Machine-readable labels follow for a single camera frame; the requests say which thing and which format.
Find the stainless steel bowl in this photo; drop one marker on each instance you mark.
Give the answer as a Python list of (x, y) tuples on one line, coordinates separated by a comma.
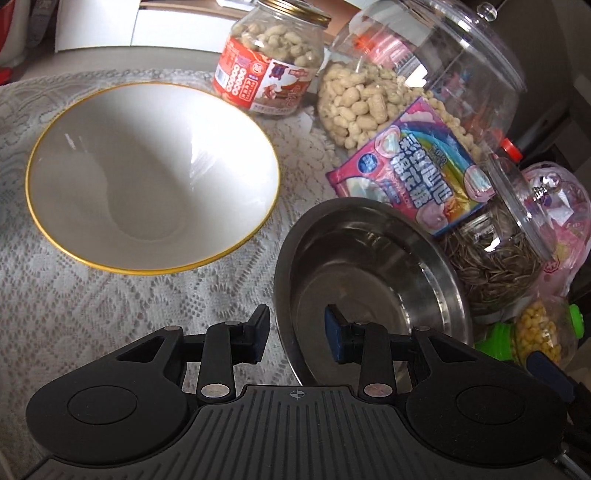
[(376, 266)]

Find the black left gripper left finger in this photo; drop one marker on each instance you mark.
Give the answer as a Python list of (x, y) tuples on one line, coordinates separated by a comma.
[(223, 346)]

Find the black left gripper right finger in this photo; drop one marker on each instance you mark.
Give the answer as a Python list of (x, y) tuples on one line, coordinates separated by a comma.
[(371, 346)]

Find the large clear peanut jar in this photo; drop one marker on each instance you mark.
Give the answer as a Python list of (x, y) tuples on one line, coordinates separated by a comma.
[(394, 53)]

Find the glass sunflower seed jar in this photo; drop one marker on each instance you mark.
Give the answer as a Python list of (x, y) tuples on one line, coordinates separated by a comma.
[(499, 251)]

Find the yellow candy ball container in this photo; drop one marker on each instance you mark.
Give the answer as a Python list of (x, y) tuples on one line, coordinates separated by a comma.
[(548, 325)]

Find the pink candy bag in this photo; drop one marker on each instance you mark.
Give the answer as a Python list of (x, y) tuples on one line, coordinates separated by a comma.
[(418, 166)]

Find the peanut jar with red label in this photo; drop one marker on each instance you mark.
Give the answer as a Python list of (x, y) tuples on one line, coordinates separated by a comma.
[(271, 57)]

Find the pink plastic snack bag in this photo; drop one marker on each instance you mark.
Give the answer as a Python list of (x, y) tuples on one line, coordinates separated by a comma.
[(567, 205)]

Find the white gold-rimmed ceramic bowl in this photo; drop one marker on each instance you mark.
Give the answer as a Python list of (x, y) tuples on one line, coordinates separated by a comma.
[(151, 179)]

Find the white TV cabinet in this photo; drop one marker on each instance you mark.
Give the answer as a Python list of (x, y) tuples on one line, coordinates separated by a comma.
[(192, 25)]

